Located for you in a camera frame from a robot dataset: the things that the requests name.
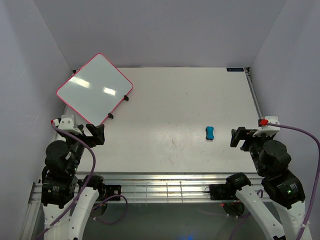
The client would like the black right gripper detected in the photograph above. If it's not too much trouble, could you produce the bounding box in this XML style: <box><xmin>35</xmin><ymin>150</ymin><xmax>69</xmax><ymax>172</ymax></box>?
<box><xmin>229</xmin><ymin>126</ymin><xmax>274</xmax><ymax>176</ymax></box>

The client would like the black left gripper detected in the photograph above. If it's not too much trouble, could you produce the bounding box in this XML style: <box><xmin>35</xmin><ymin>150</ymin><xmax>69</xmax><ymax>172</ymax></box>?
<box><xmin>61</xmin><ymin>122</ymin><xmax>105</xmax><ymax>173</ymax></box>

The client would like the blue bone-shaped eraser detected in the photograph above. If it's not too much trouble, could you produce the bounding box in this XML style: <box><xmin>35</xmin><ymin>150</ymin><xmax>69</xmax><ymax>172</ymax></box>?
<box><xmin>205</xmin><ymin>126</ymin><xmax>215</xmax><ymax>141</ymax></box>

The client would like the pink framed whiteboard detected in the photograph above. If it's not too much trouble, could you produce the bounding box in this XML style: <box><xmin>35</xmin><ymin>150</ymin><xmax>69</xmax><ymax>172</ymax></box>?
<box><xmin>56</xmin><ymin>53</ymin><xmax>134</xmax><ymax>126</ymax></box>

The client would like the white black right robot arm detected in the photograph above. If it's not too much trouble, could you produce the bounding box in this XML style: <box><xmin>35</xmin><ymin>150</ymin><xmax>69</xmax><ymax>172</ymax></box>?
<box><xmin>225</xmin><ymin>127</ymin><xmax>312</xmax><ymax>240</ymax></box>

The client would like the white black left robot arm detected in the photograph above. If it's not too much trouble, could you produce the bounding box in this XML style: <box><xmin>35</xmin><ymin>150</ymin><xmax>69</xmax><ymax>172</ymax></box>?
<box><xmin>41</xmin><ymin>120</ymin><xmax>106</xmax><ymax>240</ymax></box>

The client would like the blue right corner label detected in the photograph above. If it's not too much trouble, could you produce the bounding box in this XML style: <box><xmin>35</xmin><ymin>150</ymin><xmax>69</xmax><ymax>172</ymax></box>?
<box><xmin>226</xmin><ymin>67</ymin><xmax>244</xmax><ymax>72</ymax></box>

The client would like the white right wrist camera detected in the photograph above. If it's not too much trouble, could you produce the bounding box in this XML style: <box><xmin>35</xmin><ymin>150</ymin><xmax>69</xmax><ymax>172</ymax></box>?
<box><xmin>253</xmin><ymin>116</ymin><xmax>280</xmax><ymax>137</ymax></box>

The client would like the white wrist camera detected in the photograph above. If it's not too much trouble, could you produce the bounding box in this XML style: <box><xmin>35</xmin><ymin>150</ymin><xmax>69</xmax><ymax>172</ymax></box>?
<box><xmin>50</xmin><ymin>114</ymin><xmax>84</xmax><ymax>135</ymax></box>
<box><xmin>253</xmin><ymin>116</ymin><xmax>280</xmax><ymax>137</ymax></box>

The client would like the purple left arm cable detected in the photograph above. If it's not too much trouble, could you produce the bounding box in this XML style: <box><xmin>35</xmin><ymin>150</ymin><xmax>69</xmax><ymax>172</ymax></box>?
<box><xmin>32</xmin><ymin>123</ymin><xmax>128</xmax><ymax>240</ymax></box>

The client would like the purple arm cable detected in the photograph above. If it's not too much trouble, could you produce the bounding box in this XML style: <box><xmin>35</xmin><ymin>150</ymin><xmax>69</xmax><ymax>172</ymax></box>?
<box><xmin>199</xmin><ymin>122</ymin><xmax>320</xmax><ymax>240</ymax></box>
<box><xmin>32</xmin><ymin>123</ymin><xmax>128</xmax><ymax>240</ymax></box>

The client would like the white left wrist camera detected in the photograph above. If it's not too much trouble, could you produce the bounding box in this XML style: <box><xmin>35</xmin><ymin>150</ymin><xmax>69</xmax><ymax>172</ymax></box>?
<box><xmin>50</xmin><ymin>114</ymin><xmax>84</xmax><ymax>135</ymax></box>

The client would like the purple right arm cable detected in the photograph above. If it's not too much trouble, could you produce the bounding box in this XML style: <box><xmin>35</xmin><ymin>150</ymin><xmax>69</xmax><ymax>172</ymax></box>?
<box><xmin>199</xmin><ymin>122</ymin><xmax>320</xmax><ymax>240</ymax></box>

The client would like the black wire easel stand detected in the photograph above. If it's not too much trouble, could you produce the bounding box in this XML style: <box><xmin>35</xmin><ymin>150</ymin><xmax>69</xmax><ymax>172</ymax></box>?
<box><xmin>107</xmin><ymin>95</ymin><xmax>129</xmax><ymax>119</ymax></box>

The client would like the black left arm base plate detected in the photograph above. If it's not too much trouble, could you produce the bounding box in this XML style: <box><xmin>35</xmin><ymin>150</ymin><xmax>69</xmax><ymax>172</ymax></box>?
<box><xmin>98</xmin><ymin>184</ymin><xmax>122</xmax><ymax>201</ymax></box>

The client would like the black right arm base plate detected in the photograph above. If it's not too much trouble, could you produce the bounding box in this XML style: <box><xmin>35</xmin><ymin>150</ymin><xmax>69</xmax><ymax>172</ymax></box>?
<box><xmin>203</xmin><ymin>183</ymin><xmax>246</xmax><ymax>218</ymax></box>

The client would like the aluminium rail frame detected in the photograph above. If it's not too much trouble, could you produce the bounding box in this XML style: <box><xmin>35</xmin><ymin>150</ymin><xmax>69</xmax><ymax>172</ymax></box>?
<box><xmin>19</xmin><ymin>66</ymin><xmax>313</xmax><ymax>240</ymax></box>

